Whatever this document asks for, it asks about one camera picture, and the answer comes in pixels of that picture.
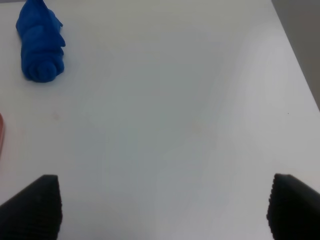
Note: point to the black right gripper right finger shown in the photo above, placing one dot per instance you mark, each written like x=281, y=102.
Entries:
x=294, y=209

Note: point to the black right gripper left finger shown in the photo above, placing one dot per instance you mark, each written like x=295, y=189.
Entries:
x=35, y=213

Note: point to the pink square plate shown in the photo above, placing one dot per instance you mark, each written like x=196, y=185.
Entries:
x=2, y=132

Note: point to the blue rolled towel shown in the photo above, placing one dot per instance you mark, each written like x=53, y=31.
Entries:
x=41, y=42

